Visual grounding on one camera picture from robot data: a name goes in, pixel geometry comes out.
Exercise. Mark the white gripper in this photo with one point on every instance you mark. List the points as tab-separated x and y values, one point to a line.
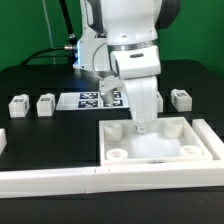
139	69

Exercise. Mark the white square tabletop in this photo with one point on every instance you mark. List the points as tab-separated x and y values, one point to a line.
167	140

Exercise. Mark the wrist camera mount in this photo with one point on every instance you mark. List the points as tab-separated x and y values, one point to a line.
107	86

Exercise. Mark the white obstacle front wall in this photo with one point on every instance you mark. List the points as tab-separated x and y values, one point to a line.
110	179

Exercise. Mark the white obstacle wall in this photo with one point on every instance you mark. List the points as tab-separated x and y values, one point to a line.
210	139
3	141
110	179

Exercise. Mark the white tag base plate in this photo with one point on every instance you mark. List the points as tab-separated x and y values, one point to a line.
89	101

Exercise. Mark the white obstacle right wall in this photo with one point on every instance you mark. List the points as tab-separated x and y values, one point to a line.
210	139

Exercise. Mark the white obstacle left wall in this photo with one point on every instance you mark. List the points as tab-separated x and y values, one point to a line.
3	141

